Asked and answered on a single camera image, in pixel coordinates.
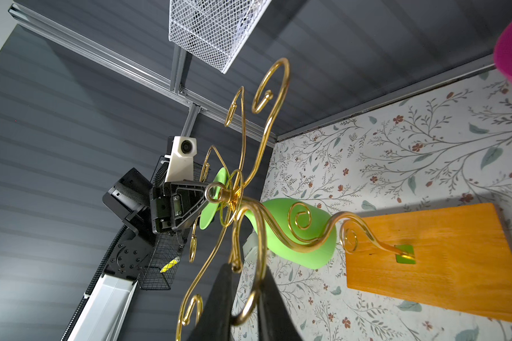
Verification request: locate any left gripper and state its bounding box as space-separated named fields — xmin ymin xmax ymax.
xmin=150 ymin=180 xmax=209 ymax=234

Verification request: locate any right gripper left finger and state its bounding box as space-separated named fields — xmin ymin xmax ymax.
xmin=188 ymin=264 xmax=233 ymax=341

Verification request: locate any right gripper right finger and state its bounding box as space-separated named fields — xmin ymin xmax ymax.
xmin=257 ymin=268 xmax=302 ymax=341

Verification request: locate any green wine glass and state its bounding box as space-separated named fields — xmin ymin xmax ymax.
xmin=200 ymin=169 xmax=338 ymax=272

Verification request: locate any gold wire glass rack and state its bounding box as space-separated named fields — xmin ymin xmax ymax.
xmin=174 ymin=57 xmax=512 ymax=341

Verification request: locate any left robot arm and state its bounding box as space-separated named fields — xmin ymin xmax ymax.
xmin=62 ymin=161 xmax=203 ymax=340

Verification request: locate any floral table mat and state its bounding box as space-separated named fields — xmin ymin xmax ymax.
xmin=230 ymin=67 xmax=512 ymax=341

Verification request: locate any black wire basket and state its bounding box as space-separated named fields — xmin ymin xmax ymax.
xmin=139 ymin=156 xmax=202 ymax=291

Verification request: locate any left black corrugated cable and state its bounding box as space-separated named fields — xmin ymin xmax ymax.
xmin=59 ymin=224 xmax=129 ymax=341

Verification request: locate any white wire mesh basket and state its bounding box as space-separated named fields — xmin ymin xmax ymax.
xmin=169 ymin=0 xmax=270 ymax=74

